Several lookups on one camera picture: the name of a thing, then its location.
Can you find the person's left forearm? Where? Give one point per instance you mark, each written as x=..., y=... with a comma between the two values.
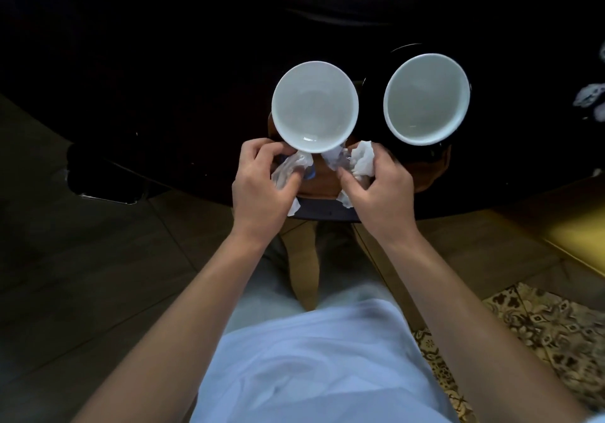
x=189, y=333

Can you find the person's right forearm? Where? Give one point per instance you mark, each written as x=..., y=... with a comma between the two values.
x=472, y=333

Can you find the person's right thumb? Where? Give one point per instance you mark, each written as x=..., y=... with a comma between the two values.
x=353, y=188

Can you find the white ceramic bowl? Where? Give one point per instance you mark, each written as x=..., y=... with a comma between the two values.
x=427, y=99
x=314, y=106

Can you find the person's left thumb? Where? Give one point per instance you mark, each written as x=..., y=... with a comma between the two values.
x=289, y=187

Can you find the small blue item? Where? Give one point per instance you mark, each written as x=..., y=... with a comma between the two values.
x=310, y=172

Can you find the brown wooden stand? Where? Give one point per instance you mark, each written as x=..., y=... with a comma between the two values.
x=321, y=181

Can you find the person's left hand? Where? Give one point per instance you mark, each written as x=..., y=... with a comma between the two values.
x=257, y=191

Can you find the patterned floor rug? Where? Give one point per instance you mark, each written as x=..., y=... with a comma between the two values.
x=543, y=337

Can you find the white paper tissue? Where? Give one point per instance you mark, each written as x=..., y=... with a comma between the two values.
x=361, y=158
x=286, y=172

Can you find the white lace cloth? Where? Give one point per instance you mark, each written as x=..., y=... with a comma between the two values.
x=588, y=94

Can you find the person's right hand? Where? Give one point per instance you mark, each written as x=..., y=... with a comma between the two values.
x=387, y=200

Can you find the tan wooden leg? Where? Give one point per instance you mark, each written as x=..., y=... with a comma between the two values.
x=302, y=266

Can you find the white shirt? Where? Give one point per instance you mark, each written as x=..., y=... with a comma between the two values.
x=321, y=366

